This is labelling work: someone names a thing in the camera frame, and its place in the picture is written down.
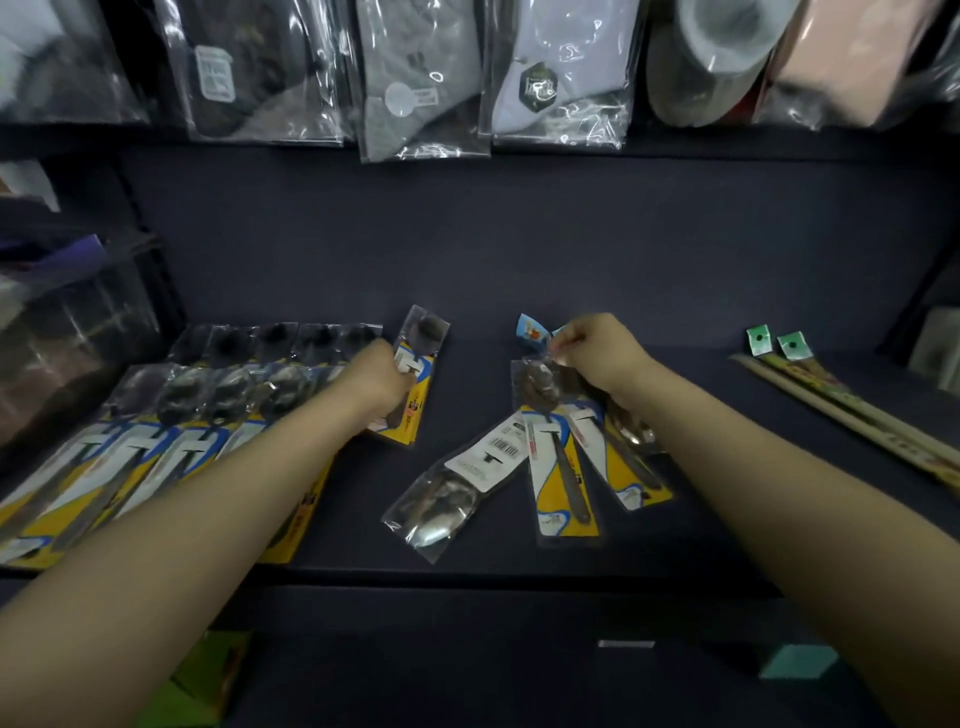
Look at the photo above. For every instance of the person's right hand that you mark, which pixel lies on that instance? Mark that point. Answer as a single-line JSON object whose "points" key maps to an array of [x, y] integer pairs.
{"points": [[607, 352]]}

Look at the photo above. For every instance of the person's left hand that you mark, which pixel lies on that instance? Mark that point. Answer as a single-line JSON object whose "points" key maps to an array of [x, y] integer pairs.
{"points": [[371, 386]]}

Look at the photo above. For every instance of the person's left fingers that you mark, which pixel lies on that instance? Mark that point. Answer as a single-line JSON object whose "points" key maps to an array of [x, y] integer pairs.
{"points": [[399, 367]]}

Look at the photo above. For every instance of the person's right fingers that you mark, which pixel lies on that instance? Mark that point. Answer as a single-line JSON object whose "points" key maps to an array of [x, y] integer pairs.
{"points": [[568, 343]]}

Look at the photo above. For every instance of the yellow card spoon packet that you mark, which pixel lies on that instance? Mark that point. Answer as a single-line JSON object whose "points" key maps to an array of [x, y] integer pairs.
{"points": [[421, 337], [619, 469], [559, 480]]}

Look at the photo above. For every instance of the spoon packet with blue tag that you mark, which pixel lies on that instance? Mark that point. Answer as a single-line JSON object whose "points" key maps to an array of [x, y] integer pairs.
{"points": [[531, 330]]}

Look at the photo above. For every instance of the person's left forearm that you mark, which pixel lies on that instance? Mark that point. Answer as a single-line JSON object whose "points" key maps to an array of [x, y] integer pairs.
{"points": [[165, 540]]}

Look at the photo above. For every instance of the person's right forearm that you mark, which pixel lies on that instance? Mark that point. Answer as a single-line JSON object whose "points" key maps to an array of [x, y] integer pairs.
{"points": [[787, 525]]}

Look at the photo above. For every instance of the spoon packet white barcode label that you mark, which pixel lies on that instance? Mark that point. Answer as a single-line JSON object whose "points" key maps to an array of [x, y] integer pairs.
{"points": [[457, 487]]}

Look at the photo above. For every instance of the row of packaged spoons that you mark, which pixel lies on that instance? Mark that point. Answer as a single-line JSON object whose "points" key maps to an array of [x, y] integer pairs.
{"points": [[150, 442]]}

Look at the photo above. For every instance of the white socks in clear bag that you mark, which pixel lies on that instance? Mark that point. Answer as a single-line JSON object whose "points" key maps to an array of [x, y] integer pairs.
{"points": [[570, 67]]}

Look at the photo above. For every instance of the chopsticks packet with green tag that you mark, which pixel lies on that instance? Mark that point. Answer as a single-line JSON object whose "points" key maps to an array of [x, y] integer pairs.
{"points": [[862, 401], [847, 420]]}

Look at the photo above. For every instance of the grey socks in clear bag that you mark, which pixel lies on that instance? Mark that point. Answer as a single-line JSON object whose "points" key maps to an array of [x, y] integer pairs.
{"points": [[420, 75]]}

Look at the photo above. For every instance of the white shelf price label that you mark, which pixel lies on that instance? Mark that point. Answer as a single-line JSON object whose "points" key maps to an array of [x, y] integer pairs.
{"points": [[625, 643]]}

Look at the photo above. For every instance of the beige socks in clear bag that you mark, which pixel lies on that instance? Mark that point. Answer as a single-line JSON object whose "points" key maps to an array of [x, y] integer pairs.
{"points": [[712, 60]]}

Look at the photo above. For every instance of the black socks in clear bag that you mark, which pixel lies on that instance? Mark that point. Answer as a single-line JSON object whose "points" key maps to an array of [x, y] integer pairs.
{"points": [[255, 75]]}

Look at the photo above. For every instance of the clear plastic wrapped goods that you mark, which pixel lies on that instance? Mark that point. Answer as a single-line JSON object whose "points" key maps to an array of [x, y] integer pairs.
{"points": [[71, 345]]}

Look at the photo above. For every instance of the purple packet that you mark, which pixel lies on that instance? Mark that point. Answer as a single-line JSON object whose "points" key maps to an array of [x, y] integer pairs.
{"points": [[60, 262]]}

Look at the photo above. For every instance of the green yellow package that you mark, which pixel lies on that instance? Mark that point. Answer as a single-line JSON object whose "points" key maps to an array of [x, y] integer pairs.
{"points": [[199, 679]]}

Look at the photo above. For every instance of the white box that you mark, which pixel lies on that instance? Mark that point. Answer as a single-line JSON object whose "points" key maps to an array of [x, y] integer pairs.
{"points": [[939, 349]]}

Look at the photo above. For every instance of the teal shelf label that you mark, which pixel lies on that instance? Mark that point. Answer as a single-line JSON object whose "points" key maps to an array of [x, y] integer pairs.
{"points": [[799, 661]]}

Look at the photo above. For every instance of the pink socks in clear bag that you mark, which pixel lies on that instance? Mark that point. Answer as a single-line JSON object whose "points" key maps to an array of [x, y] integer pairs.
{"points": [[847, 60]]}

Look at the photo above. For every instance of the dark socks in clear bag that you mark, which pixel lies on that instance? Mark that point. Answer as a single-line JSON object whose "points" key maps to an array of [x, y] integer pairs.
{"points": [[60, 67]]}

